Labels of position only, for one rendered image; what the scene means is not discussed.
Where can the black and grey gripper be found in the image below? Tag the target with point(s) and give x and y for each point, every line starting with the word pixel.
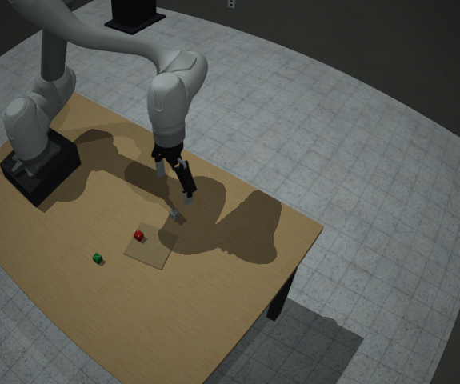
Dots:
pixel 182 171

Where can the tan square mat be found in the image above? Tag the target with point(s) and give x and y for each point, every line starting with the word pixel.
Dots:
pixel 154 248

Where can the white die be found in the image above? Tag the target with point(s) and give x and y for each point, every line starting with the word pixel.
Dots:
pixel 174 214

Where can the red die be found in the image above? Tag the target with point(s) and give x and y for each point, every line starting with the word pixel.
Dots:
pixel 138 235

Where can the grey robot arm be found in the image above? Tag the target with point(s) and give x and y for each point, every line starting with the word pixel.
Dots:
pixel 27 120

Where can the green die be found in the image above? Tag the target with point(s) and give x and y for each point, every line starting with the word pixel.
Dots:
pixel 97 258

